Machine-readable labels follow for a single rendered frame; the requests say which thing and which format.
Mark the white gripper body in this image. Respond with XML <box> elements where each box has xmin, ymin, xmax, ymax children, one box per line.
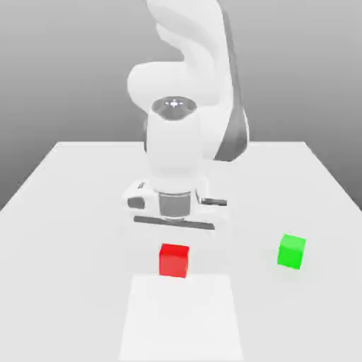
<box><xmin>130</xmin><ymin>214</ymin><xmax>232</xmax><ymax>246</ymax></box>

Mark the small red cube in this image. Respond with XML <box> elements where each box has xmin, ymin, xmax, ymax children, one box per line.
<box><xmin>158</xmin><ymin>243</ymin><xmax>190</xmax><ymax>279</ymax></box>

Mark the small green cube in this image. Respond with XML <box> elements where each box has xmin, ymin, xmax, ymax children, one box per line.
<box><xmin>276</xmin><ymin>233</ymin><xmax>307</xmax><ymax>271</ymax></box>

